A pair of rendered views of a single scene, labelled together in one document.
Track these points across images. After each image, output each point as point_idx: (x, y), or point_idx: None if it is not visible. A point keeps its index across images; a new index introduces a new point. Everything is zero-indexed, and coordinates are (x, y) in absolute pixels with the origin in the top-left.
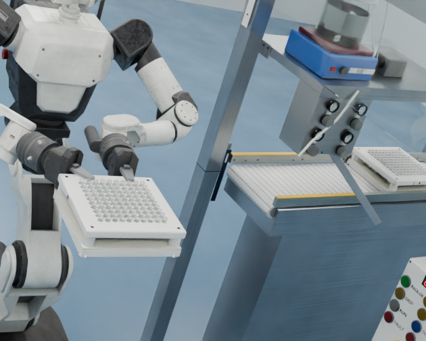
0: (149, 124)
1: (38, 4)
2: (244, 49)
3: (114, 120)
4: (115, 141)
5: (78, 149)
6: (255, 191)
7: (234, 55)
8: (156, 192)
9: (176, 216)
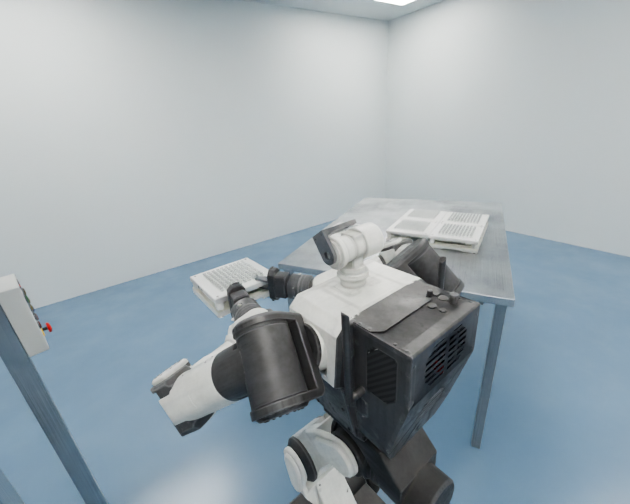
0: (222, 347)
1: (413, 288)
2: None
3: (257, 311)
4: (250, 300)
5: (269, 268)
6: None
7: None
8: (210, 290)
9: (196, 281)
